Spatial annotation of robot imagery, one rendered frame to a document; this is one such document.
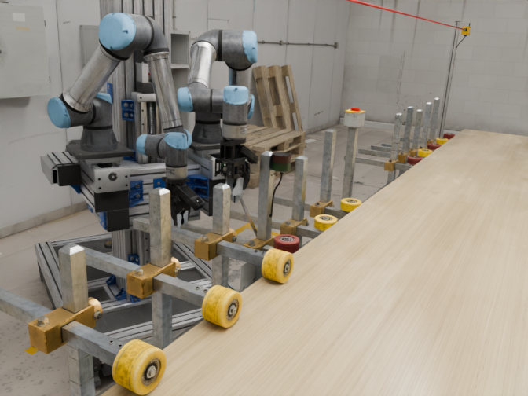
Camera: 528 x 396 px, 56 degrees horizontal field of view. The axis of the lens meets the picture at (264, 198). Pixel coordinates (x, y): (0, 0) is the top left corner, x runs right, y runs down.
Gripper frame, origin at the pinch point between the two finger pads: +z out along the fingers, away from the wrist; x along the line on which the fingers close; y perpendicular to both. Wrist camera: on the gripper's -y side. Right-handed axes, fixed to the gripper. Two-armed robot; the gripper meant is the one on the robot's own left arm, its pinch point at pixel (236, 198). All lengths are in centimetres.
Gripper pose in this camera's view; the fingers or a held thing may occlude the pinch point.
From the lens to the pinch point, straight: 158.7
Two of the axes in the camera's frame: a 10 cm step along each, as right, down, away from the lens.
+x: 8.6, 1.9, -4.7
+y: -5.1, 2.4, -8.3
